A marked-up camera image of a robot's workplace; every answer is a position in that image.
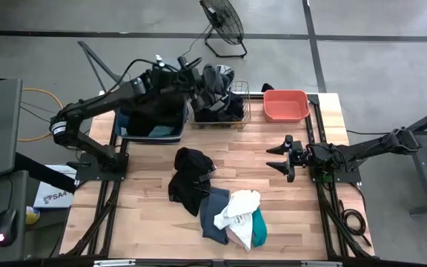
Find gold wire basket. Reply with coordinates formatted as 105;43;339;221
185;79;252;131

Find small yellow ball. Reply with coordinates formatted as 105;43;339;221
25;205;41;225

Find black fan power cable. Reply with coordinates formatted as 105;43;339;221
176;24;213;66

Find coiled black cable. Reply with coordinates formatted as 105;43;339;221
338;198;373;248

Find black floor fan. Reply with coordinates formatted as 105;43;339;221
199;0;248;59

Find black aluminium table frame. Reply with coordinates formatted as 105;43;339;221
63;90;376;260

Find teal cloth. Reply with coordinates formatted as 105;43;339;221
251;207;268;248

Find navy white striped fabric bin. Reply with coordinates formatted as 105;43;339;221
113;79;188;145

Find navy blue cloth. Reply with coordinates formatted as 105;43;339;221
199;186;233;245

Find silver metal bracket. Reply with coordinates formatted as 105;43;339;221
93;259;136;267

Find orange plastic bin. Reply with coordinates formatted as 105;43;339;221
262;89;311;123

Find pale pink cloth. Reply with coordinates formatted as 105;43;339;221
225;224;254;253

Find black garment with striped waistband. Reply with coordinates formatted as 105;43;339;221
167;146;217;218

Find yellow cable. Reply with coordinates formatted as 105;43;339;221
0;62;66;142

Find white cloth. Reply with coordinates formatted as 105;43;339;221
213;189;262;238

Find folding metal stand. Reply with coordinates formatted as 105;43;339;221
77;40;125;88

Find black computer mouse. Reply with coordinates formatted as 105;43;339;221
0;208;19;248

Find grey-green floral patterned cloth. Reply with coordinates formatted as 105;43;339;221
147;125;176;139

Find white cardboard box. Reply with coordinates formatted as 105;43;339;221
33;164;78;209

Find black cloth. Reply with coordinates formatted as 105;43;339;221
127;94;185;137

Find grey Puma boxer briefs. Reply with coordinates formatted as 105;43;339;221
193;63;236;112

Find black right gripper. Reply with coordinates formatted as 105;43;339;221
265;134;313;183

